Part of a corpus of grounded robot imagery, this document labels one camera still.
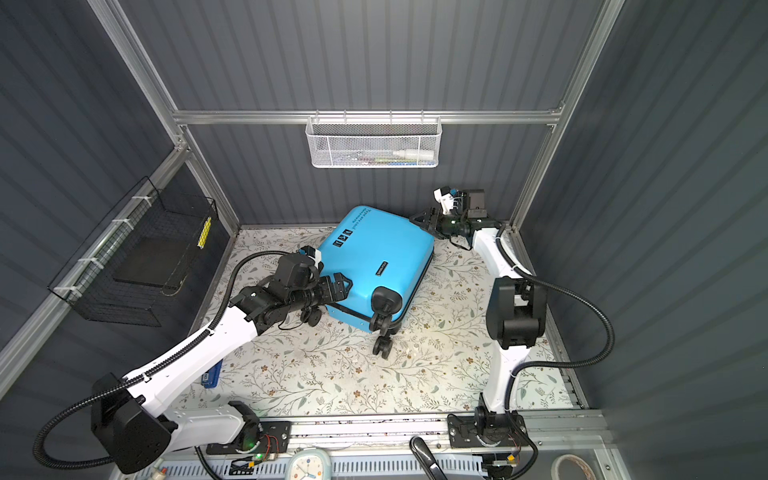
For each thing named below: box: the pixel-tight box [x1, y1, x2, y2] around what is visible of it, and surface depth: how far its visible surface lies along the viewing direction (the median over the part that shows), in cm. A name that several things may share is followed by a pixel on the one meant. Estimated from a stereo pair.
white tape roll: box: [551, 454, 597, 480], surface depth 70 cm
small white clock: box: [284, 447, 333, 480], surface depth 69 cm
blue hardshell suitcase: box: [319, 206, 435, 360], surface depth 86 cm
